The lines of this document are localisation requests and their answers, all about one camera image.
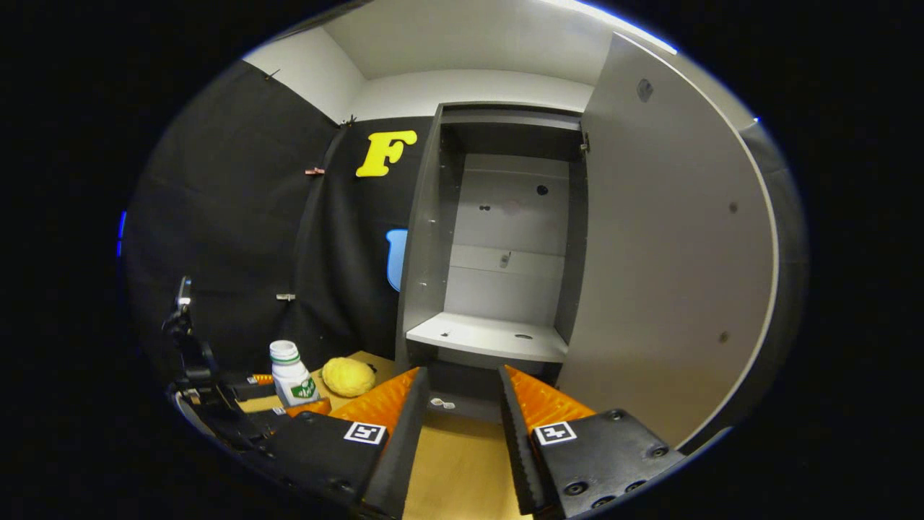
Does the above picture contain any grey cabinet shelf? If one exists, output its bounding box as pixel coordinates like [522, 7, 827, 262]
[406, 312, 569, 363]

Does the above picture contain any dark grey cabinet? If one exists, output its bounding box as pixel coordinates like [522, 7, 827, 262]
[393, 101, 589, 387]

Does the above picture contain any yellow plush toy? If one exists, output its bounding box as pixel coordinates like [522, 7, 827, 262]
[321, 357, 376, 398]

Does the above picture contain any beige cabinet door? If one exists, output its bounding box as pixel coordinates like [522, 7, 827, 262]
[556, 32, 780, 452]

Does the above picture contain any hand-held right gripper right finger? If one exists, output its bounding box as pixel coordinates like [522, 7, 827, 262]
[497, 365, 687, 519]

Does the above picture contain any black backdrop cloth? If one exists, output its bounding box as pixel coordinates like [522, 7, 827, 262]
[119, 61, 809, 441]

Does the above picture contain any long ceiling light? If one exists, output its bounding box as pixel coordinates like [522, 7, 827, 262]
[549, 0, 679, 55]

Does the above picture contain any white bottle green label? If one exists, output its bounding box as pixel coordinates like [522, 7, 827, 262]
[269, 339, 321, 407]

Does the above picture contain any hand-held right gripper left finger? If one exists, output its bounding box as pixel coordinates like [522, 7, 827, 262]
[242, 366, 432, 519]

